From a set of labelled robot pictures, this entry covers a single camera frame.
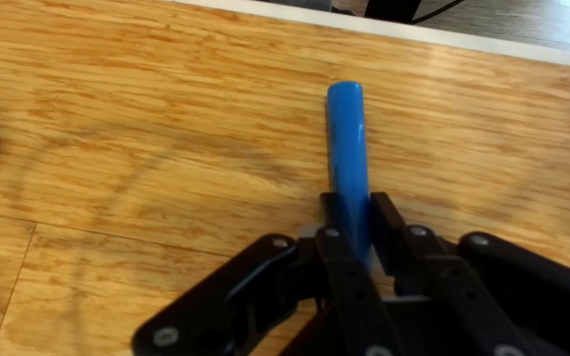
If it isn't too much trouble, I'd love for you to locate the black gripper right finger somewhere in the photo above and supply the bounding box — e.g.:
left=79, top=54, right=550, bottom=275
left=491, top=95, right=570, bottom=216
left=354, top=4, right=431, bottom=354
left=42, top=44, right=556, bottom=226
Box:
left=368, top=190, right=570, bottom=356

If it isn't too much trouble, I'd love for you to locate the blue marker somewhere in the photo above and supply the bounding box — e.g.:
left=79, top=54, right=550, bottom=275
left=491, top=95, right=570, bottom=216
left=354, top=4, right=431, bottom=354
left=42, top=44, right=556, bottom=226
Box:
left=325, top=80, right=374, bottom=263

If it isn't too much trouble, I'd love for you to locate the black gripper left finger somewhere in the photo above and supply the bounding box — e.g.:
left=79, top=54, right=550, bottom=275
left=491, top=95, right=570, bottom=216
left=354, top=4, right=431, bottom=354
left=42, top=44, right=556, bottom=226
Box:
left=131, top=192, right=400, bottom=356

